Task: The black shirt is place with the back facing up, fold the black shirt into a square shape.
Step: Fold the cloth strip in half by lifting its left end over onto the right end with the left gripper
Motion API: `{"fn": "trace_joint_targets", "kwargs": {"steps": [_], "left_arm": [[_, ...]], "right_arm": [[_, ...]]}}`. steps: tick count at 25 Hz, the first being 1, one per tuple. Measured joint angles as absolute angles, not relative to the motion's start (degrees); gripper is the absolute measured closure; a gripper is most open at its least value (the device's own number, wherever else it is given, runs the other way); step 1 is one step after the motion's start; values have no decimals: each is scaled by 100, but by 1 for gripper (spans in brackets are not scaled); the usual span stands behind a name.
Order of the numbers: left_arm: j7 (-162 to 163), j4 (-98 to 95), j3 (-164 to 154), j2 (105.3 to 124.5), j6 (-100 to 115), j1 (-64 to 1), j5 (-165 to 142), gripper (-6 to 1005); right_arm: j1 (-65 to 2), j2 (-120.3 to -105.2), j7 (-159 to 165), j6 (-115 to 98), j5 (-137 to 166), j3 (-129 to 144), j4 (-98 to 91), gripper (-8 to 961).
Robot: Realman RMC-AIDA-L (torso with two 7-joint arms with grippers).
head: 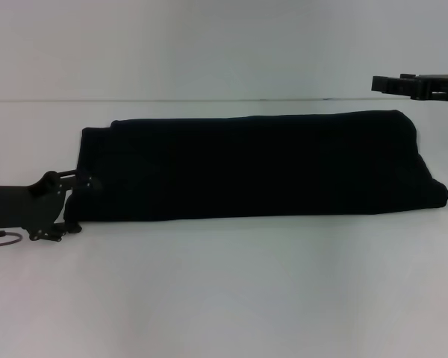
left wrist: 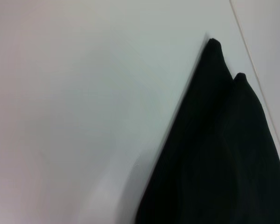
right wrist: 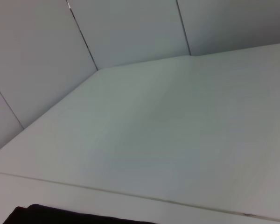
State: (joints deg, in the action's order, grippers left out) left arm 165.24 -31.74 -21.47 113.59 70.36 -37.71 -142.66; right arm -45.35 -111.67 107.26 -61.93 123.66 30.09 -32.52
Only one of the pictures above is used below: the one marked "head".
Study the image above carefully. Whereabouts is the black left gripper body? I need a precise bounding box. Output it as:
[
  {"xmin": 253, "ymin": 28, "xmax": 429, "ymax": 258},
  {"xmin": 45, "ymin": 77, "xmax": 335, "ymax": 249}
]
[{"xmin": 0, "ymin": 170, "xmax": 67, "ymax": 240}]

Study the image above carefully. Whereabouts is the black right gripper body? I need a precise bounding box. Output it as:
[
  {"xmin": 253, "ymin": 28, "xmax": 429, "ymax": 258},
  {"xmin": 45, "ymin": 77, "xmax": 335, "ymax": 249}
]
[{"xmin": 414, "ymin": 73, "xmax": 448, "ymax": 102}]

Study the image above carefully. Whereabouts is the black t-shirt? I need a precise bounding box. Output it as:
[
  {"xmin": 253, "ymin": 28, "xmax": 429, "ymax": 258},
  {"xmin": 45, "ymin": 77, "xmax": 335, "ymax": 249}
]
[{"xmin": 63, "ymin": 109, "xmax": 448, "ymax": 224}]

